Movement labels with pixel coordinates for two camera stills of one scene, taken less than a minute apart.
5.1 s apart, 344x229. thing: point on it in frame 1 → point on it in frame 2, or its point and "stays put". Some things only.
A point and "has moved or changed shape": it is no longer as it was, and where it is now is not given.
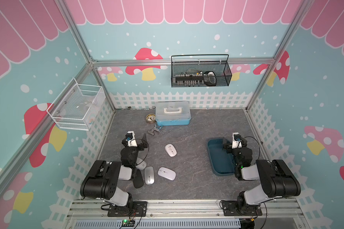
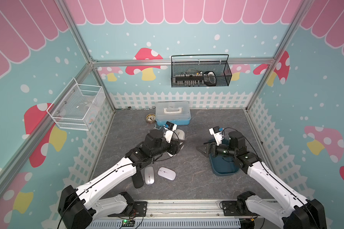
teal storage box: [222, 162] stays put
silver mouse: [149, 175] stays put
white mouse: [167, 173] stays put
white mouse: [170, 150] has moved or changed shape
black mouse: [137, 180] stays put
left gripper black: [141, 147] → [174, 147]
